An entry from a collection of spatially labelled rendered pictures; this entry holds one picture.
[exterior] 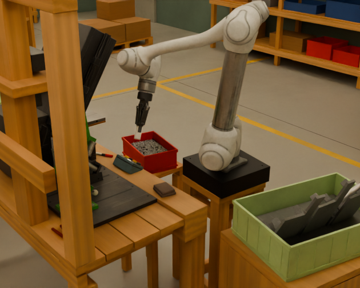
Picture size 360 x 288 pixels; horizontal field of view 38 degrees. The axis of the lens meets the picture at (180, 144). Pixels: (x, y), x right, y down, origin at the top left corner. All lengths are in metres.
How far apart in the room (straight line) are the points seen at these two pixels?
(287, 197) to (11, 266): 1.96
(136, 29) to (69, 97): 7.40
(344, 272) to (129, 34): 7.27
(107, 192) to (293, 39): 5.86
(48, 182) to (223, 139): 0.84
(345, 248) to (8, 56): 1.56
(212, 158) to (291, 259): 0.59
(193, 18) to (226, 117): 8.12
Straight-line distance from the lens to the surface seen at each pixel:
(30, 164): 2.05
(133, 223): 2.35
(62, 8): 1.73
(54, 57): 1.77
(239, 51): 2.26
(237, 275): 2.46
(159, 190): 2.51
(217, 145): 2.40
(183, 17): 10.68
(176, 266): 3.38
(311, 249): 2.19
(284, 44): 8.16
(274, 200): 2.51
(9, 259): 3.78
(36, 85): 2.08
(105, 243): 2.23
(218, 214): 2.66
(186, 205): 2.44
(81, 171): 1.93
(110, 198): 2.51
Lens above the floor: 2.14
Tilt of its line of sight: 24 degrees down
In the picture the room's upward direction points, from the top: straight up
